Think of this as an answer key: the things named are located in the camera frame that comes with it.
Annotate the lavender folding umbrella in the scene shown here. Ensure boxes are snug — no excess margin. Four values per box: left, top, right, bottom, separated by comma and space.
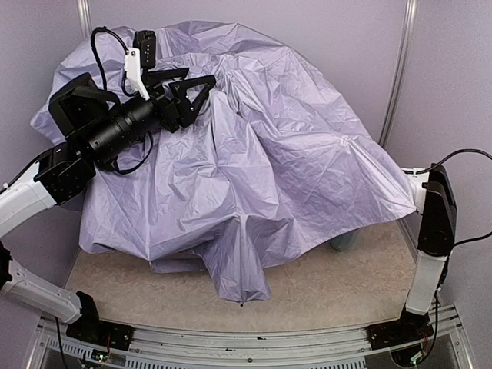
29, 21, 418, 308

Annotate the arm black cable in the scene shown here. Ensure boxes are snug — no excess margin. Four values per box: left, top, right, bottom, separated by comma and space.
413, 148, 492, 247
90, 25, 155, 175

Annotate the left aluminium frame post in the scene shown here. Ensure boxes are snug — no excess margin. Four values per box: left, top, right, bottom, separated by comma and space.
76, 0, 93, 38

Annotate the aluminium frame post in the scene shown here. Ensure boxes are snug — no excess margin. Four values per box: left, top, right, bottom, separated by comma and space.
378, 0, 417, 148
76, 0, 93, 38

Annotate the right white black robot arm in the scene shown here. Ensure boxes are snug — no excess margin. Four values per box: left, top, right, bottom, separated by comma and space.
401, 165, 457, 326

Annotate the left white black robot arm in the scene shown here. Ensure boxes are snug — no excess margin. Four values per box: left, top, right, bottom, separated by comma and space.
1, 68, 216, 236

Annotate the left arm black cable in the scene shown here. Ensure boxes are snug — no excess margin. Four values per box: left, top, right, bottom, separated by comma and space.
90, 25, 155, 175

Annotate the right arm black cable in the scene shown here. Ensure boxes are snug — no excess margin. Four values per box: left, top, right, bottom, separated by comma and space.
413, 148, 492, 247

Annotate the right aluminium frame post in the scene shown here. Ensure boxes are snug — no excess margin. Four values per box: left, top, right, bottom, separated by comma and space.
378, 0, 417, 148

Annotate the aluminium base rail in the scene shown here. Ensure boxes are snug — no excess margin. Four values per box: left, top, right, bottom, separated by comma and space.
23, 305, 476, 368

